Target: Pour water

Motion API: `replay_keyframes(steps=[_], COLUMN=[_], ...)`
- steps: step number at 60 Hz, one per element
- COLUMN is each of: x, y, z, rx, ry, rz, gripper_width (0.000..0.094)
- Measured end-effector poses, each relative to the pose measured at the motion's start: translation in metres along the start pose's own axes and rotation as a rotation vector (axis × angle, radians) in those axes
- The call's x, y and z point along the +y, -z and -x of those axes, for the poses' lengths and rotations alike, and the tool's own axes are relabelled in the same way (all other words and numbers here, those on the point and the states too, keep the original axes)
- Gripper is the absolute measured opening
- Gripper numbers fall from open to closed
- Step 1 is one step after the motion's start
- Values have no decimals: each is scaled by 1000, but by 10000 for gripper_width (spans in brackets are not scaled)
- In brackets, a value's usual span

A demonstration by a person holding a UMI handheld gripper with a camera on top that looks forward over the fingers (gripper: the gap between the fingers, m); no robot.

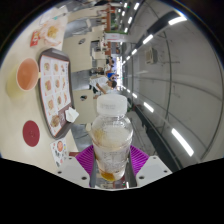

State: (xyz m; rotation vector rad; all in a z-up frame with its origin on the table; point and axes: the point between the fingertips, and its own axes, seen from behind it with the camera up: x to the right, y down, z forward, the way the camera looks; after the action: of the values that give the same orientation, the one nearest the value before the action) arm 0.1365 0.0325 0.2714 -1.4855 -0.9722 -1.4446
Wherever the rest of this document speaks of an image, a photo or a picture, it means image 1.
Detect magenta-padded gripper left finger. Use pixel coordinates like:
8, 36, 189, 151
55, 144, 98, 189

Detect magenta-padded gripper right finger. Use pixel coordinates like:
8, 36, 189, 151
125, 144, 173, 189

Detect clear plastic drink bottle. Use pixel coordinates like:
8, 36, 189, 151
90, 93, 134, 183

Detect ceiling strip lights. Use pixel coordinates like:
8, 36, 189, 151
118, 1, 196, 158

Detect white napkin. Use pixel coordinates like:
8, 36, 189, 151
64, 107, 80, 124

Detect flat round red coaster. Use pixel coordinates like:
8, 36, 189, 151
22, 119, 41, 148

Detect beige chair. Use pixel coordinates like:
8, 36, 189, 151
71, 88, 99, 126
62, 33, 94, 73

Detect brown tray with paper liner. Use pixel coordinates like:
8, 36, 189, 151
37, 48, 75, 139

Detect person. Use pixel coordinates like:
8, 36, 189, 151
89, 74, 118, 95
104, 59, 117, 77

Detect yellow mug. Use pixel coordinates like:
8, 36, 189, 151
6, 57, 40, 101

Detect ceiling air conditioner unit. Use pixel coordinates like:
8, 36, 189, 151
144, 46, 158, 65

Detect red sauce packet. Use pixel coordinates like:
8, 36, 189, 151
29, 30, 41, 47

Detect clear bag with snack food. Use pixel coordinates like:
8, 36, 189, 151
39, 19, 64, 47

